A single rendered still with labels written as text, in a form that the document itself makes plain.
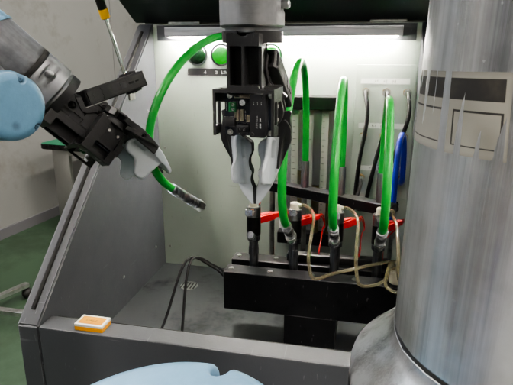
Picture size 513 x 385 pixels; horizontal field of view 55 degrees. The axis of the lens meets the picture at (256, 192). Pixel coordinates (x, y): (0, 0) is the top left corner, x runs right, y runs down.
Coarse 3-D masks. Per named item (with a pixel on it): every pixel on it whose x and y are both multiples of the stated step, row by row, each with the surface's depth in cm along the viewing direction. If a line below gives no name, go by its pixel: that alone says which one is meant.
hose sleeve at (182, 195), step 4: (176, 188) 88; (180, 188) 89; (172, 192) 87; (176, 192) 88; (180, 192) 88; (184, 192) 89; (188, 192) 91; (176, 196) 89; (180, 196) 89; (184, 196) 90; (188, 196) 90; (192, 196) 92; (184, 200) 90; (188, 200) 91; (192, 200) 92; (196, 200) 92; (188, 204) 92; (192, 204) 92; (196, 204) 93
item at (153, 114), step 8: (200, 40) 88; (208, 40) 89; (216, 40) 91; (192, 48) 86; (200, 48) 87; (184, 56) 84; (176, 64) 83; (184, 64) 85; (168, 72) 83; (176, 72) 83; (168, 80) 82; (160, 88) 81; (160, 96) 81; (152, 104) 81; (160, 104) 82; (152, 112) 81; (152, 120) 81; (152, 128) 81; (152, 136) 81; (160, 176) 84; (160, 184) 86; (168, 184) 86
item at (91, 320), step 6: (84, 318) 83; (90, 318) 83; (96, 318) 83; (102, 318) 83; (96, 324) 81; (108, 324) 83; (84, 330) 81; (90, 330) 81; (96, 330) 81; (102, 330) 81
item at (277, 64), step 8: (272, 56) 59; (272, 64) 59; (280, 64) 60; (272, 72) 60; (280, 72) 61; (272, 80) 62; (280, 80) 62; (288, 80) 66; (288, 88) 65; (288, 96) 66; (288, 104) 68
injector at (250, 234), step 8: (248, 208) 95; (256, 208) 95; (248, 216) 96; (256, 216) 96; (248, 224) 96; (256, 224) 96; (248, 232) 95; (256, 232) 97; (248, 240) 98; (256, 240) 97; (256, 248) 98; (256, 256) 99; (256, 264) 99
